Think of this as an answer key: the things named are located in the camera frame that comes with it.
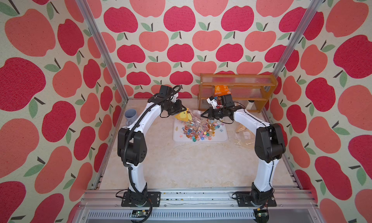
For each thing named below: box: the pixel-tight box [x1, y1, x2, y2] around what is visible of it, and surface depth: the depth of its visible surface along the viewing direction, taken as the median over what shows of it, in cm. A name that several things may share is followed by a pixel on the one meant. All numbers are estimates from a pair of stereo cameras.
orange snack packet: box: [214, 84, 232, 97], surface depth 103 cm
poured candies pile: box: [181, 118, 222, 143], surface depth 100 cm
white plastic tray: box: [172, 114, 229, 143], surface depth 100 cm
